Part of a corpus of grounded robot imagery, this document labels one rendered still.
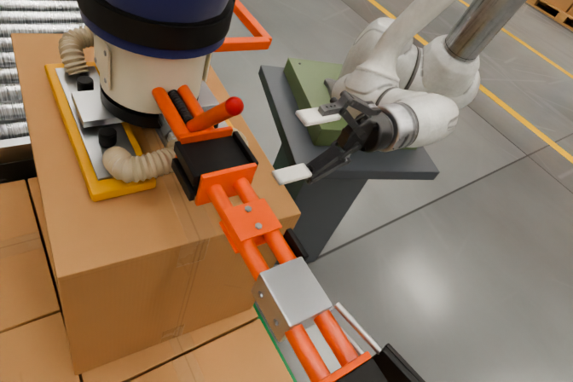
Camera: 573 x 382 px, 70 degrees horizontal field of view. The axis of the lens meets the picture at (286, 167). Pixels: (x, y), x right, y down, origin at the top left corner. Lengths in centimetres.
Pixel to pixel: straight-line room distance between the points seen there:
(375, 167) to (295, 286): 81
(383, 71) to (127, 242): 61
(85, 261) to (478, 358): 176
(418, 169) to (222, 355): 79
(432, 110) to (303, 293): 48
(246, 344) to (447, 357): 114
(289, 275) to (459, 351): 161
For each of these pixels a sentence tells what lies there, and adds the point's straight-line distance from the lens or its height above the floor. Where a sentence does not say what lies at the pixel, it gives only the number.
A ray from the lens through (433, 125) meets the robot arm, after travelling 83.
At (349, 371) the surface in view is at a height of 111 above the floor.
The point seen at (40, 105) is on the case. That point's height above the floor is 94.
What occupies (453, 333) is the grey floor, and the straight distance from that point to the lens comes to 208.
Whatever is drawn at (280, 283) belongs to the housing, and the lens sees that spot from 48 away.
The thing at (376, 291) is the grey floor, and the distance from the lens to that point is 196.
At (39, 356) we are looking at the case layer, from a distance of 103.
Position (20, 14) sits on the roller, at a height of 55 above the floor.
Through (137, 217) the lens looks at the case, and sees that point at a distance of 69.
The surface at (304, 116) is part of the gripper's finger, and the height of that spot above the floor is 115.
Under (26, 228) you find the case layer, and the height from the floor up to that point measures 54.
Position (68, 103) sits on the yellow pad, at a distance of 83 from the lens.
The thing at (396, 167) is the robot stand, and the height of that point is 75.
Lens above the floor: 150
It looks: 43 degrees down
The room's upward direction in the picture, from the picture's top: 23 degrees clockwise
